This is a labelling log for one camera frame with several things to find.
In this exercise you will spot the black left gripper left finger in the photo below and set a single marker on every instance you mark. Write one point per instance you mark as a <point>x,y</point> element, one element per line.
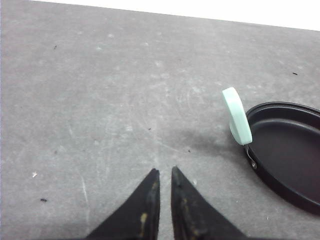
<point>138,217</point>

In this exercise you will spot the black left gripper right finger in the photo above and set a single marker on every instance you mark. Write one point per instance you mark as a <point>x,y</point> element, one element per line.
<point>193,218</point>

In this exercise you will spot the black frying pan mint handle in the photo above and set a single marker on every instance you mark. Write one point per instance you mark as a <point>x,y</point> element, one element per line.
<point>282,143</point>

